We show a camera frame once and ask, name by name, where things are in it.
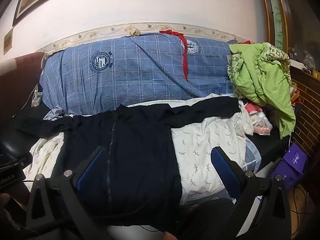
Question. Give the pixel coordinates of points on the small wall picture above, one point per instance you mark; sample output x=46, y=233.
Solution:
x=8, y=41

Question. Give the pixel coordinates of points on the clear plastic bag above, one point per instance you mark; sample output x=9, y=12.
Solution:
x=261, y=126

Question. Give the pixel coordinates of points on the white charger plug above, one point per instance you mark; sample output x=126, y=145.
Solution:
x=36, y=98

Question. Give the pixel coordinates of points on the purple shopping bag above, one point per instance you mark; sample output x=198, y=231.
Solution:
x=290, y=167

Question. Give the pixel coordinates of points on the grey checked cloth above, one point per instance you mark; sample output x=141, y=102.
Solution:
x=53, y=114

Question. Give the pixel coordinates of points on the wooden framed panel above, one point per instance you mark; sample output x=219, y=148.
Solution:
x=268, y=12

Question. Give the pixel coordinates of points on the white leaf-print blanket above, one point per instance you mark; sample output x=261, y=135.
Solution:
x=207, y=150

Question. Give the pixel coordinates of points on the green blanket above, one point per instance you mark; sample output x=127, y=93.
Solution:
x=260, y=80

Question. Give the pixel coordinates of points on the dark red headboard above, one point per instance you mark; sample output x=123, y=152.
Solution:
x=17, y=85

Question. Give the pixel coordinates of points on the beige crumpled cloth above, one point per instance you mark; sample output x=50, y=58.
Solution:
x=134, y=31

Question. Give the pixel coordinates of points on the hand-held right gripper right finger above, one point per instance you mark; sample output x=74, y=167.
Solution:
x=225, y=171

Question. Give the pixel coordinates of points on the blue plaid quilt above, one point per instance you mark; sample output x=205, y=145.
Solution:
x=150, y=80

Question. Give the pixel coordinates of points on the black zip jacket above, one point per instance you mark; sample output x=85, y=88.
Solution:
x=140, y=155

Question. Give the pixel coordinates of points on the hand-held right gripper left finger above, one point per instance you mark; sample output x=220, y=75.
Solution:
x=92, y=166

